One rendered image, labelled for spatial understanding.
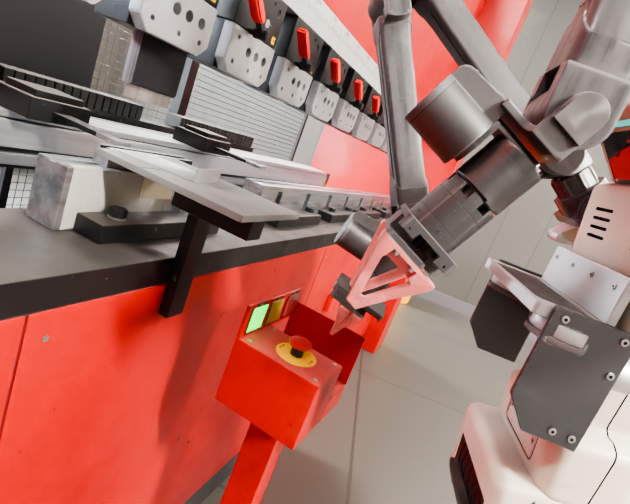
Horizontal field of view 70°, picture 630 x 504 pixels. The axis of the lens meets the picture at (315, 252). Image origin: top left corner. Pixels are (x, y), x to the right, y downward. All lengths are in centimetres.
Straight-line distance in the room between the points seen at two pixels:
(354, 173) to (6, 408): 246
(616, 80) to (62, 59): 118
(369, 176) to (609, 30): 245
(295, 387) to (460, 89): 50
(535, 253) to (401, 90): 425
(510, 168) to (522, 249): 451
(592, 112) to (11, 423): 70
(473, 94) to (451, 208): 10
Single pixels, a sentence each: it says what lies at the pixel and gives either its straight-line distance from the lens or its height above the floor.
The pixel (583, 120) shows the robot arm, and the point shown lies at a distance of 43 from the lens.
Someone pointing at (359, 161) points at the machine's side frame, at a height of 108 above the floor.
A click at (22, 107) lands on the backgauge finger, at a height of 100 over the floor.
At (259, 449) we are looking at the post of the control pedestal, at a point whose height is 57.
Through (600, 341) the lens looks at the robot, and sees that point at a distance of 62.
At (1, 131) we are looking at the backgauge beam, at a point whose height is 95.
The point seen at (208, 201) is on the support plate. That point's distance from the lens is 62.
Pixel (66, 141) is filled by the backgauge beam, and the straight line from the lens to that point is 104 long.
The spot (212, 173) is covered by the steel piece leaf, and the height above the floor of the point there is 102.
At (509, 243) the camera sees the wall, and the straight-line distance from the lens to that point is 489.
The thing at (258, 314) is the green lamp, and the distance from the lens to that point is 78.
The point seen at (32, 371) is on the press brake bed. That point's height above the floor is 75.
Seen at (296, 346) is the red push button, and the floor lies 80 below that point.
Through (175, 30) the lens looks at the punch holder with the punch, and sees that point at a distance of 76.
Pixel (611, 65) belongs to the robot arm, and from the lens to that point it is 46.
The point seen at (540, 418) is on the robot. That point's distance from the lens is 64.
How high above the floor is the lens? 112
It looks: 13 degrees down
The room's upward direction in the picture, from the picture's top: 21 degrees clockwise
